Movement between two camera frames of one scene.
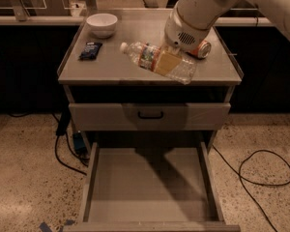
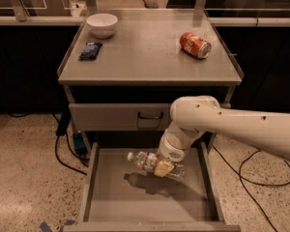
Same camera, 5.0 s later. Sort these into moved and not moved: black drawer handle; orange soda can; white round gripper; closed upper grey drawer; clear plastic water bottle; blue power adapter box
Moved: white round gripper; clear plastic water bottle
Not moved: blue power adapter box; orange soda can; closed upper grey drawer; black drawer handle
